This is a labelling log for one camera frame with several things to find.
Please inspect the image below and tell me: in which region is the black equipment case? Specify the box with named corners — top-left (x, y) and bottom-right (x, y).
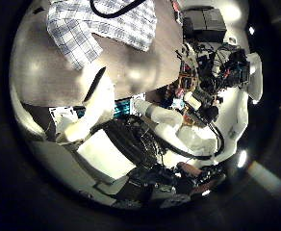
top-left (182, 8), bottom-right (228, 42)

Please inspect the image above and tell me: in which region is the white flat board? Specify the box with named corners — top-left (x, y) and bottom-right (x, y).
top-left (76, 128), bottom-right (138, 181)

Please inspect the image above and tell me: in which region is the teal plastic crate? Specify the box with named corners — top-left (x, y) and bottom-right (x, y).
top-left (113, 95), bottom-right (139, 118)

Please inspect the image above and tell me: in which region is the blue white plaid cloth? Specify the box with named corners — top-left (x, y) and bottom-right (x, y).
top-left (46, 0), bottom-right (158, 71)

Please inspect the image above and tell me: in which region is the thick black cable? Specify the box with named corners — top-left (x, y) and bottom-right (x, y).
top-left (89, 0), bottom-right (148, 19)

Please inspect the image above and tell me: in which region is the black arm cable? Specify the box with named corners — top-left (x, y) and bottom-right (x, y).
top-left (153, 121), bottom-right (225, 162)

